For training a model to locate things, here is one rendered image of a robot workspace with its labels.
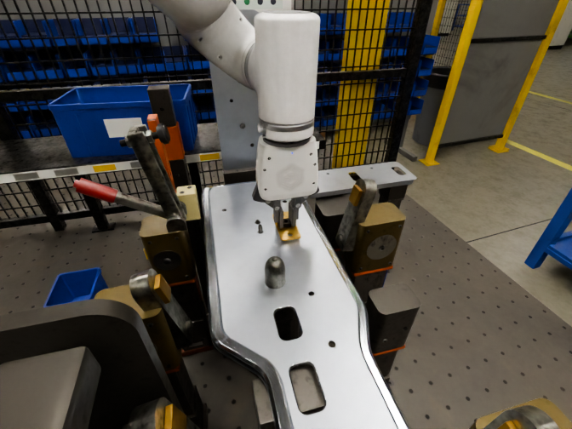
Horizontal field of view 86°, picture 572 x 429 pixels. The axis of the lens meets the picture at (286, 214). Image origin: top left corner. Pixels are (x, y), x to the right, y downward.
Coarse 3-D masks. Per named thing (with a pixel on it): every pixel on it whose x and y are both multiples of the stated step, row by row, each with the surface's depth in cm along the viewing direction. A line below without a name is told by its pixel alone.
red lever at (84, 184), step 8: (80, 184) 44; (88, 184) 44; (96, 184) 45; (80, 192) 44; (88, 192) 44; (96, 192) 45; (104, 192) 45; (112, 192) 46; (120, 192) 47; (104, 200) 46; (112, 200) 46; (120, 200) 47; (128, 200) 47; (136, 200) 48; (144, 200) 49; (136, 208) 48; (144, 208) 48; (152, 208) 49; (160, 208) 50; (160, 216) 50
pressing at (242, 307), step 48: (240, 192) 69; (240, 240) 56; (240, 288) 47; (288, 288) 47; (336, 288) 47; (240, 336) 40; (336, 336) 40; (288, 384) 36; (336, 384) 36; (384, 384) 36
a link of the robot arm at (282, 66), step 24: (264, 24) 37; (288, 24) 36; (312, 24) 37; (264, 48) 38; (288, 48) 37; (312, 48) 39; (264, 72) 40; (288, 72) 39; (312, 72) 41; (264, 96) 42; (288, 96) 41; (312, 96) 43; (264, 120) 44; (288, 120) 43
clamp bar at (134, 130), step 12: (132, 132) 41; (144, 132) 44; (156, 132) 43; (168, 132) 44; (120, 144) 42; (132, 144) 42; (144, 144) 42; (144, 156) 43; (156, 156) 46; (144, 168) 44; (156, 168) 44; (156, 180) 45; (168, 180) 49; (156, 192) 46; (168, 192) 47; (168, 204) 48; (180, 204) 52; (168, 216) 49
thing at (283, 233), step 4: (284, 212) 62; (288, 212) 62; (272, 216) 61; (284, 216) 61; (288, 216) 61; (284, 220) 59; (288, 220) 58; (276, 224) 59; (284, 224) 57; (288, 224) 58; (284, 228) 58; (288, 228) 58; (292, 228) 58; (296, 228) 58; (280, 232) 57; (284, 232) 57; (288, 232) 57; (292, 232) 57; (296, 232) 57; (280, 236) 56; (284, 236) 56; (288, 236) 56; (292, 236) 56; (296, 236) 56; (300, 236) 56; (284, 240) 55; (288, 240) 55
